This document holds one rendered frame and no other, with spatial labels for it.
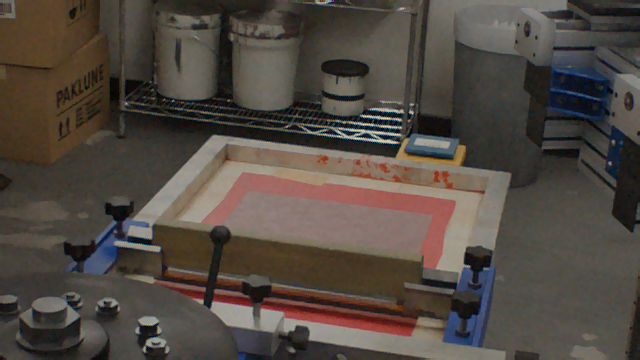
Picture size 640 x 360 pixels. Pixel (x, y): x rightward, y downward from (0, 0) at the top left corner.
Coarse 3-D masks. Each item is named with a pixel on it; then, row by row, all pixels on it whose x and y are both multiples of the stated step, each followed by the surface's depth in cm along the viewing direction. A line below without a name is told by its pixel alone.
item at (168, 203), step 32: (192, 160) 236; (224, 160) 247; (256, 160) 247; (288, 160) 245; (320, 160) 244; (352, 160) 243; (384, 160) 243; (160, 192) 221; (192, 192) 228; (480, 192) 240; (480, 224) 216
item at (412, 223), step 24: (360, 192) 236; (384, 192) 237; (336, 216) 225; (360, 216) 225; (384, 216) 226; (408, 216) 227; (432, 216) 228; (336, 240) 215; (360, 240) 215; (384, 240) 216; (408, 240) 217; (432, 240) 217; (432, 264) 208; (288, 312) 189; (312, 312) 189; (336, 312) 190; (360, 312) 190; (408, 336) 184
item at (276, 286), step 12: (192, 276) 191; (204, 276) 190; (228, 276) 190; (240, 276) 190; (276, 288) 188; (288, 288) 188; (300, 288) 188; (312, 288) 188; (324, 288) 188; (348, 300) 187; (360, 300) 186; (372, 300) 186; (384, 300) 186; (396, 300) 186
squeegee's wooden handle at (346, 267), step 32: (160, 224) 190; (192, 224) 191; (192, 256) 191; (224, 256) 190; (256, 256) 189; (288, 256) 188; (320, 256) 187; (352, 256) 186; (384, 256) 185; (416, 256) 185; (352, 288) 187; (384, 288) 186
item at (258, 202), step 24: (240, 192) 233; (264, 192) 233; (288, 192) 234; (312, 192) 235; (336, 192) 235; (216, 216) 221; (240, 216) 222; (264, 216) 223; (288, 216) 223; (312, 216) 224; (168, 288) 194; (192, 288) 194
